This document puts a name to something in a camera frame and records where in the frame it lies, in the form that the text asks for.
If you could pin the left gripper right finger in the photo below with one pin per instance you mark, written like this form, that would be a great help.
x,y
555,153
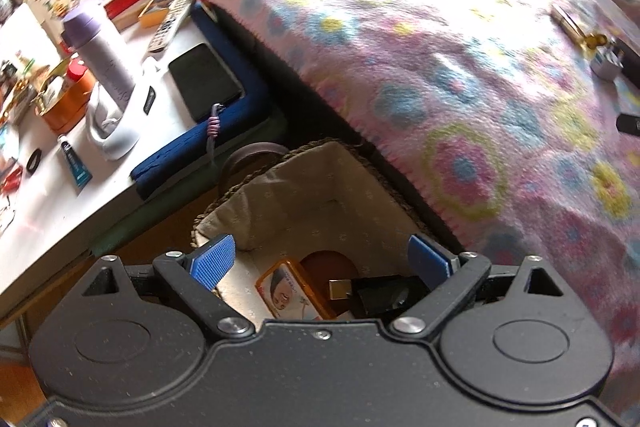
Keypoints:
x,y
453,280

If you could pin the white bottle stand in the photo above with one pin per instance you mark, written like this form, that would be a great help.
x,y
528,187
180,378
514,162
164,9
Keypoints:
x,y
116,131

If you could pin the blue tube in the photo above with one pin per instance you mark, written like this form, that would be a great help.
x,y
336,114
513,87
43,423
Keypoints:
x,y
78,169

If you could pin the small wooden block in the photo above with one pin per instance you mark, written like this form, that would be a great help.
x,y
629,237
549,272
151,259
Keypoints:
x,y
340,289

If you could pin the woven lined basket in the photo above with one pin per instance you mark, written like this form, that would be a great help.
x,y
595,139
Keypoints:
x,y
323,196

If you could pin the black smartphone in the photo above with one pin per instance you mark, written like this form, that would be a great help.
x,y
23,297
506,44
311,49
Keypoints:
x,y
203,79

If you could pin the white plug adapter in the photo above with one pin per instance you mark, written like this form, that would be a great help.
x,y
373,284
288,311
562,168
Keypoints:
x,y
605,64

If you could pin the red round lid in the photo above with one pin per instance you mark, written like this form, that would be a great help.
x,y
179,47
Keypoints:
x,y
322,266

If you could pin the floral pink blanket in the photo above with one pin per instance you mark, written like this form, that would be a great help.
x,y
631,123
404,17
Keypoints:
x,y
495,117

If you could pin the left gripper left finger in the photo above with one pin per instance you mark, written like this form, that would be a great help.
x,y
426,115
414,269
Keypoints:
x,y
191,280

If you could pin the gold lipstick tube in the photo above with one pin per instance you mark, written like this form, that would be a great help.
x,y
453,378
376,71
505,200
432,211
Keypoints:
x,y
567,24

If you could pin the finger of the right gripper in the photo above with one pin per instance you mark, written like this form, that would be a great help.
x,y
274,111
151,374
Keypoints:
x,y
626,123

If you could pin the orange round tin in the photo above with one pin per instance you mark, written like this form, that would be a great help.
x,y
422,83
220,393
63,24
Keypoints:
x,y
70,106

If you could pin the orange picture box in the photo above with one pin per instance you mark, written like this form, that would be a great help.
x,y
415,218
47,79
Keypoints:
x,y
289,294

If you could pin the purple thermos bottle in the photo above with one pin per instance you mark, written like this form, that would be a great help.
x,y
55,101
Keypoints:
x,y
90,33

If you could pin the black oval case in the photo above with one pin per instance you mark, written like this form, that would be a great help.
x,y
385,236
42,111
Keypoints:
x,y
630,60

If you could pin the dark blue cloth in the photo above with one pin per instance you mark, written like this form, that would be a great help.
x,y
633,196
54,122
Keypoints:
x,y
224,123

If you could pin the amber glass bottle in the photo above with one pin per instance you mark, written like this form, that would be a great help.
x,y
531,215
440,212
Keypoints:
x,y
593,41

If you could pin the white remote control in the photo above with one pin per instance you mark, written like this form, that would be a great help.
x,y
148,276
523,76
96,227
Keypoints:
x,y
178,10

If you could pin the black square container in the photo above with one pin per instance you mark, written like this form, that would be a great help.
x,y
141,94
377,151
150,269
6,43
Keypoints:
x,y
385,298

